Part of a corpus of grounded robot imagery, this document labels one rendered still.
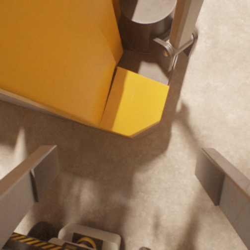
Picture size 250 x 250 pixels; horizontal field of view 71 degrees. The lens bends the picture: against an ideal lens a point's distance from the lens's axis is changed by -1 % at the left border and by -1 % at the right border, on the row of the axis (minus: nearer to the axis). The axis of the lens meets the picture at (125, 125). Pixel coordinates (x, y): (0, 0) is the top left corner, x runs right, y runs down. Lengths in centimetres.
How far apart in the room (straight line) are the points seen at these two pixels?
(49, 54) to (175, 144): 72
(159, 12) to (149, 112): 29
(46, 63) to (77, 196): 77
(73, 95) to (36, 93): 8
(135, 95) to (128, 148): 40
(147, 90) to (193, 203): 59
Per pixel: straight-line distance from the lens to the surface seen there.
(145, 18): 59
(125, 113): 56
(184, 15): 47
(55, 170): 17
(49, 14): 35
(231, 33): 116
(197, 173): 17
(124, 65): 69
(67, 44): 36
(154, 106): 59
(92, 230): 93
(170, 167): 91
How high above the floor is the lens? 90
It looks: 79 degrees down
